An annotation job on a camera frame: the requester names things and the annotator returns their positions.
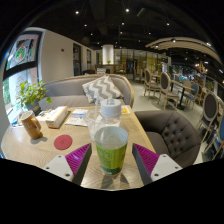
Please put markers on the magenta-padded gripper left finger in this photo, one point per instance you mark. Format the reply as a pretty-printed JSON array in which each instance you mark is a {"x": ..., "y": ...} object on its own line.
[{"x": 77, "y": 159}]

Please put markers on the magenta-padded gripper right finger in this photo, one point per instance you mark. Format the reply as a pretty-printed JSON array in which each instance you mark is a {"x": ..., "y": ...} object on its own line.
[{"x": 148, "y": 159}]

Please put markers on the green-labelled clear drink bottle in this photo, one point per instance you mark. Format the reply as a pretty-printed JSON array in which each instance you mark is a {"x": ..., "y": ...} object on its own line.
[{"x": 111, "y": 151}]

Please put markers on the flat round red coaster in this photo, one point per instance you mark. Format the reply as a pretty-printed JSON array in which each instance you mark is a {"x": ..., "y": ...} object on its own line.
[{"x": 63, "y": 142}]

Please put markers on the dark grey tufted armchair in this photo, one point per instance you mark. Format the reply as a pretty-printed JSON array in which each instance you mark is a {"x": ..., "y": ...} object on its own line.
[{"x": 170, "y": 133}]

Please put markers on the yellow card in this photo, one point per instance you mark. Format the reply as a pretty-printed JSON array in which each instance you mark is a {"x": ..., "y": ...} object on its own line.
[{"x": 125, "y": 109}]

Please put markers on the brown ceramic mug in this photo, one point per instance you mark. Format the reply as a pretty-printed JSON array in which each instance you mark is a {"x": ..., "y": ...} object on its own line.
[{"x": 31, "y": 126}]

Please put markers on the grey chevron pillow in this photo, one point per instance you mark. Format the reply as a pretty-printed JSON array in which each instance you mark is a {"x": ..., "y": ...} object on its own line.
[{"x": 101, "y": 88}]

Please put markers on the green potted plant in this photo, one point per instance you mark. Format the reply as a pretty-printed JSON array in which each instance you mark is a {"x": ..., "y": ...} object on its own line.
[{"x": 30, "y": 93}]

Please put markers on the white round pillar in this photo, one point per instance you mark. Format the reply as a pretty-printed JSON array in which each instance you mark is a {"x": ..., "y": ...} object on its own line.
[{"x": 107, "y": 54}]

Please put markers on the window with colourful decals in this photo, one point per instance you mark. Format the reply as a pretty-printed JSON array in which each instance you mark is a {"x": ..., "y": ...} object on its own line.
[{"x": 20, "y": 53}]

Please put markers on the group of ceiling lights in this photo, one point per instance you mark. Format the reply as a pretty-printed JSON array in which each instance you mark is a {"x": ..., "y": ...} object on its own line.
[{"x": 148, "y": 33}]

